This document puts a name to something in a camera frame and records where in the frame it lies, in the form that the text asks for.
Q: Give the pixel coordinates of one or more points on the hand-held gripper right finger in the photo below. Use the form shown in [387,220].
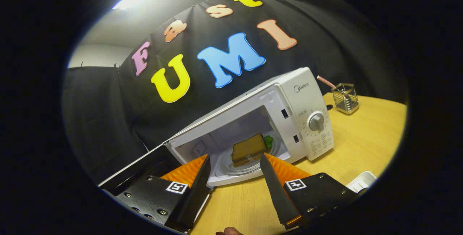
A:
[278,195]

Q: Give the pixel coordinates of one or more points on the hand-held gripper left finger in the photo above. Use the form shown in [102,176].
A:
[195,195]

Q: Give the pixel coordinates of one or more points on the brown bread lettuce sandwich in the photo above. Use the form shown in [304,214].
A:
[247,148]

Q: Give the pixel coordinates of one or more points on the white microwave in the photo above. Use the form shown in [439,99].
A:
[304,94]

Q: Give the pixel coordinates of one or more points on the white rectangular tray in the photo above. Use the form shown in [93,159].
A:
[361,182]

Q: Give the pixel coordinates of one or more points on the metal mesh holder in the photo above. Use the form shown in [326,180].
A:
[345,99]

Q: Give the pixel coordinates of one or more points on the pink striped straw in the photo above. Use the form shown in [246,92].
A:
[325,81]

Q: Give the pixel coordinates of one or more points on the black backdrop cloth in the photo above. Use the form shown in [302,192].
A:
[108,101]

